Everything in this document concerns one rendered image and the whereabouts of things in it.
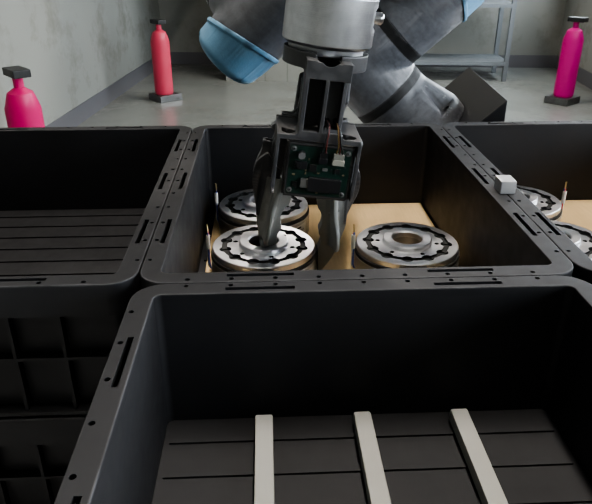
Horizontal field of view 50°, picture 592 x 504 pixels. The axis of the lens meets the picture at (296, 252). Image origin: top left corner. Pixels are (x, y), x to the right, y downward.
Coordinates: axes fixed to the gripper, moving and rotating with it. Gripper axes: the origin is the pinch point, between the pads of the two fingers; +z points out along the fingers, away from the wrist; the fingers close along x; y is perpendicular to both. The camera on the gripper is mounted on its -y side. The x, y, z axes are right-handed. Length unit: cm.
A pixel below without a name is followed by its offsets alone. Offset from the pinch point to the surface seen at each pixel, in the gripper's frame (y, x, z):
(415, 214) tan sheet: -14.4, 15.3, 0.3
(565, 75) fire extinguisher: -427, 224, 35
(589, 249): 2.0, 28.4, -4.3
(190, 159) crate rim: -5.9, -11.5, -6.5
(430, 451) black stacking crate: 25.5, 8.2, 1.4
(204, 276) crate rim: 19.5, -7.7, -6.9
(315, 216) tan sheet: -14.2, 3.1, 1.8
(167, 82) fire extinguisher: -448, -75, 80
